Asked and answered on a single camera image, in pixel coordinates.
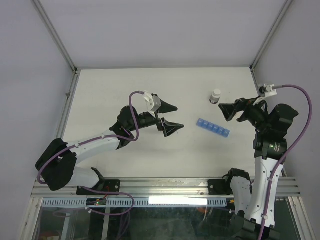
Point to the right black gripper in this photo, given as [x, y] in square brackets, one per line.
[229, 110]

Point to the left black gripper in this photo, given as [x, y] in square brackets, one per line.
[169, 128]

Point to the blue weekly pill organizer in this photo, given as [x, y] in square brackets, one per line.
[214, 128]

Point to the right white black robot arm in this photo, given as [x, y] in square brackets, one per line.
[254, 202]

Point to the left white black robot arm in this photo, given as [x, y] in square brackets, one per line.
[58, 165]

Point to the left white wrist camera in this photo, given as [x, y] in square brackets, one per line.
[153, 103]

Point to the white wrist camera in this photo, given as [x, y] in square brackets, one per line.
[153, 103]
[265, 91]

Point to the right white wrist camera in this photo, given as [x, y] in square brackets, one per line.
[265, 91]

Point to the right aluminium frame post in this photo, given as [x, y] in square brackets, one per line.
[284, 9]

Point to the aluminium frame post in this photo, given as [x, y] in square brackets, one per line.
[54, 34]
[284, 9]

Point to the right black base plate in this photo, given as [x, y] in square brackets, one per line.
[219, 187]

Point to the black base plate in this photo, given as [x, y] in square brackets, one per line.
[109, 187]
[219, 187]

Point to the aluminium mounting rail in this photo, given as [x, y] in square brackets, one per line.
[143, 187]

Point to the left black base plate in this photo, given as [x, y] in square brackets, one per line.
[109, 187]

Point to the grey slotted cable duct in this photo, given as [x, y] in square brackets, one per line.
[138, 202]

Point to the left aluminium frame post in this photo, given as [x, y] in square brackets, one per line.
[54, 34]

